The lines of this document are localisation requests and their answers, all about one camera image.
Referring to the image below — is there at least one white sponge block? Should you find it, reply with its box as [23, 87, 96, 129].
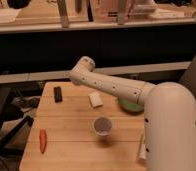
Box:
[88, 92, 103, 108]

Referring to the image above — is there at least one white paper cup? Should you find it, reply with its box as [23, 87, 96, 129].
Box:
[93, 117, 112, 137]

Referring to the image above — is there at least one black rectangular eraser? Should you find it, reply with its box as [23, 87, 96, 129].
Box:
[54, 86, 63, 103]

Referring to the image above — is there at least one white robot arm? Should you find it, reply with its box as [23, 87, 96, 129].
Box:
[70, 56, 196, 171]

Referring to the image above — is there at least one orange carrot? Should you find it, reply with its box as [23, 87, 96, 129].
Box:
[39, 129, 47, 154]

